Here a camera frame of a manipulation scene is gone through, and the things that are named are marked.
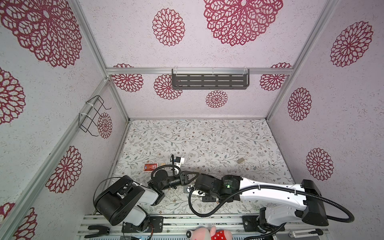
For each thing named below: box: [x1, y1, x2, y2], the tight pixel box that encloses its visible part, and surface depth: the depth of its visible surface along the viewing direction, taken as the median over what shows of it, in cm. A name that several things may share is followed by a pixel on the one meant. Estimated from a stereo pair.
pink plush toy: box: [186, 226, 233, 240], surface depth 67 cm
